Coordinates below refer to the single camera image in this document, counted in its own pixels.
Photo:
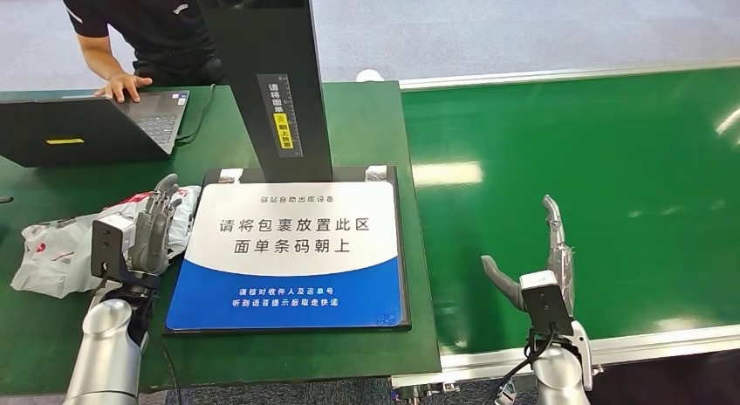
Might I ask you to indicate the person's right hand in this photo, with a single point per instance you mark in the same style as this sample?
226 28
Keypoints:
121 85

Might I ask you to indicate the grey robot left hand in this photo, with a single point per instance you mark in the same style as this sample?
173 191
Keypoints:
153 240

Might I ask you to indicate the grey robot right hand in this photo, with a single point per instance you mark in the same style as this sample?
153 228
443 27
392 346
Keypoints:
562 258

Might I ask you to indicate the grey plastic mailer package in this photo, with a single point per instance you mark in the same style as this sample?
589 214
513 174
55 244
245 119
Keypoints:
58 258

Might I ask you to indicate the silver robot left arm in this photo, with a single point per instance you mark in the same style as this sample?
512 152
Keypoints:
104 356

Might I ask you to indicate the person's right forearm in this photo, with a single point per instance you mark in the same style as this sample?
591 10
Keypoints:
98 58

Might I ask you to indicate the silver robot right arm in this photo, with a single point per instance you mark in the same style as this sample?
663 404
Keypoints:
558 373

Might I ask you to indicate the green conveyor belt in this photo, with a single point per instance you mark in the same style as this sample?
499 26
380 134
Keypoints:
607 188

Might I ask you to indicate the black inbound machine column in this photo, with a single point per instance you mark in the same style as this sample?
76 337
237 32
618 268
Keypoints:
266 44

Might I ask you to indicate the dark grey laptop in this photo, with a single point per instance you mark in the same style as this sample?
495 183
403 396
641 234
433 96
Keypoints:
75 127

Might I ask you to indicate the person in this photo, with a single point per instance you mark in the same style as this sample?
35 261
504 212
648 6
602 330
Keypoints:
156 26

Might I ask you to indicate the yellow laptop sticker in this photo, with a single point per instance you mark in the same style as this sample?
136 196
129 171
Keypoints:
65 141

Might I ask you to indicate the silver tape piece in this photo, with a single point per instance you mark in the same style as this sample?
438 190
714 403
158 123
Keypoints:
376 173
230 175

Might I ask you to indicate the yellow column label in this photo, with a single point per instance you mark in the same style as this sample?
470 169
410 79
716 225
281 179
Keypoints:
282 130

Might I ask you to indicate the small white round object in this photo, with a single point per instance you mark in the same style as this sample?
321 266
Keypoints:
369 76

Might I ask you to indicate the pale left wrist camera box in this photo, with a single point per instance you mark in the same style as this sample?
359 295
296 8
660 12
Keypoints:
110 243

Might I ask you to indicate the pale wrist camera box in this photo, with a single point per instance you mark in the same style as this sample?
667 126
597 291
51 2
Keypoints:
546 304
110 243

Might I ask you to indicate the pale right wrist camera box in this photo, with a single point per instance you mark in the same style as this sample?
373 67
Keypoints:
546 304

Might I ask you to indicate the aluminium conveyor rail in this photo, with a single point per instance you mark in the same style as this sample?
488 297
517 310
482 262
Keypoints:
549 75
665 343

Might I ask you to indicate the white and blue machine base plate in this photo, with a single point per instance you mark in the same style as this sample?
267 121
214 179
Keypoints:
300 258

